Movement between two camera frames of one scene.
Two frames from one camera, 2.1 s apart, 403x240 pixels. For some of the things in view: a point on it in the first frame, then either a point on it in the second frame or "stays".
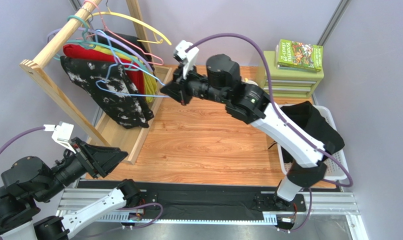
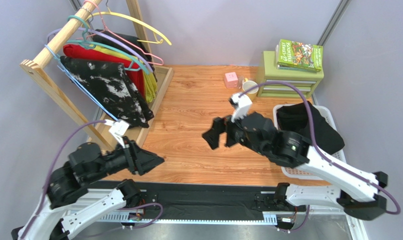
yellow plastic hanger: [111, 13] stays
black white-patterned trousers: [107, 84] stays
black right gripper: [183, 89] -> [234, 131]
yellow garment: [149, 82] stays
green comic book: [293, 55] stays
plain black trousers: [307, 116] stays
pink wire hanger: [120, 37] stays
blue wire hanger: [118, 62] -> [66, 65]
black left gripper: [98, 160] -> [140, 160]
